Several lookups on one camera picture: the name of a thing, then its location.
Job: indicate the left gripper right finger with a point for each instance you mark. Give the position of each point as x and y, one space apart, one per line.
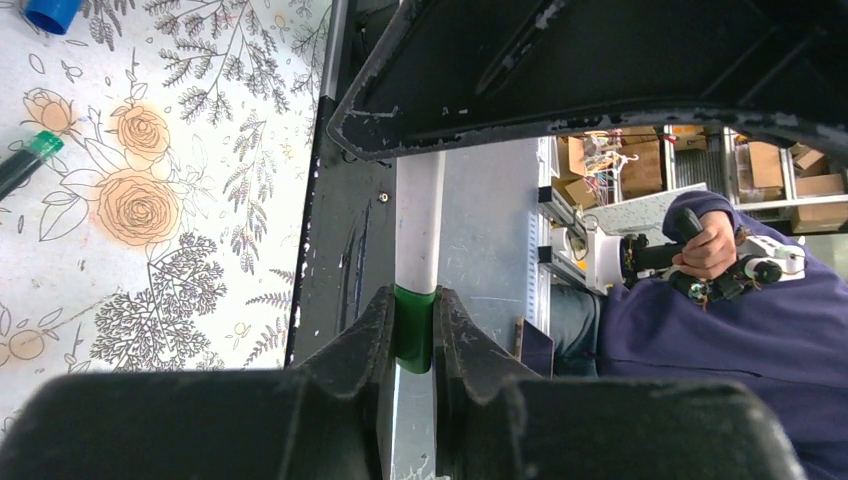
497 419

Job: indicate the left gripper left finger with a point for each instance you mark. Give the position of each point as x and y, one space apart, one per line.
327 418

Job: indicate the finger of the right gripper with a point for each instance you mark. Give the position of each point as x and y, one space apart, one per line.
453 74

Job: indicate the white marker green cap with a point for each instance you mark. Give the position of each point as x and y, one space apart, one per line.
418 202

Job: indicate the blue cap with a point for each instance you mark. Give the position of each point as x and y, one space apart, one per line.
52 16

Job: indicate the operator hand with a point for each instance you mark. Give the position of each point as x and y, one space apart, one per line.
712 251

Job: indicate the floral patterned table mat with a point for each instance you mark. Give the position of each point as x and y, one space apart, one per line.
164 235

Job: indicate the operator in navy sweater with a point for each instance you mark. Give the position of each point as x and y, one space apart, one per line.
786 341

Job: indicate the cardboard boxes on shelves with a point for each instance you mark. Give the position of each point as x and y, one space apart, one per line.
627 178

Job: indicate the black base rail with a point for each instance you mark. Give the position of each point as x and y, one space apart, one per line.
347 207

